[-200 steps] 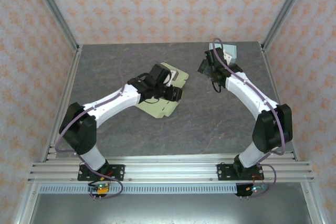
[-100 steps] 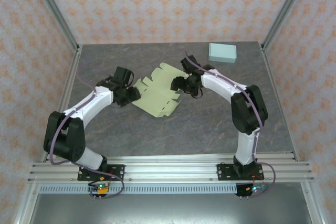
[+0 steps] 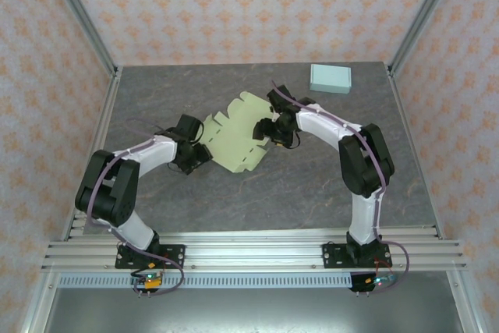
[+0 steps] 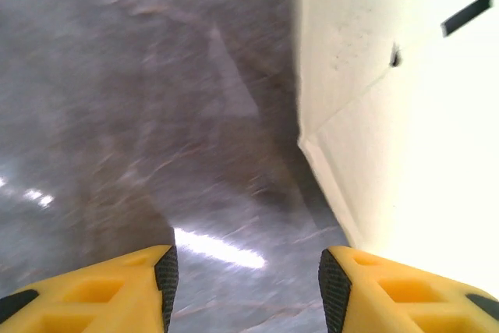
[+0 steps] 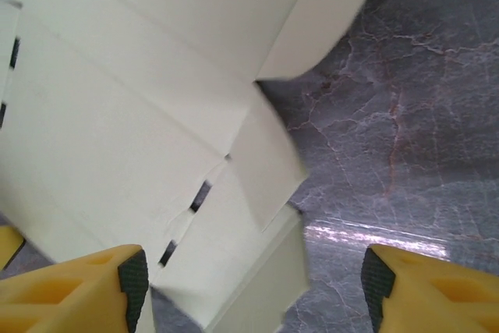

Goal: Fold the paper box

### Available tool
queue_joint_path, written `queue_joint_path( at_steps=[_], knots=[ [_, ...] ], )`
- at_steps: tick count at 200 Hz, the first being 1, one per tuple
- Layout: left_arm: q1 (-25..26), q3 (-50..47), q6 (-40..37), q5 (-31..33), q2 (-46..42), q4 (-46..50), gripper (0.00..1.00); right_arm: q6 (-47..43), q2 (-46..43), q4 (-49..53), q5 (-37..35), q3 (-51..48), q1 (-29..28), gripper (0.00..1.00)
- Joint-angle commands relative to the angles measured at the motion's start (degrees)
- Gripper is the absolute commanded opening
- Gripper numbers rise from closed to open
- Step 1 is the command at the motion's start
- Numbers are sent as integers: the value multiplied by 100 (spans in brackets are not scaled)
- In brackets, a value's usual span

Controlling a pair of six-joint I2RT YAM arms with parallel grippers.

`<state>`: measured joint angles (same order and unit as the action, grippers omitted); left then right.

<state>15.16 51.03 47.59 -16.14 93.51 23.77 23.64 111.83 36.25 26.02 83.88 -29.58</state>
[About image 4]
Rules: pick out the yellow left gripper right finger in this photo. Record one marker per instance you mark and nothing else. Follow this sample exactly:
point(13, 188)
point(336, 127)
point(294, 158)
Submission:
point(401, 294)

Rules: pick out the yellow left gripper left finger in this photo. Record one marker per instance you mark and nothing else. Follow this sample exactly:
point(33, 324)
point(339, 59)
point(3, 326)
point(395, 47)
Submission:
point(97, 294)

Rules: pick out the pale green paper box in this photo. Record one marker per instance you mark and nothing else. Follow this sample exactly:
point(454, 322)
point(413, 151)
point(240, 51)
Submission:
point(409, 114)

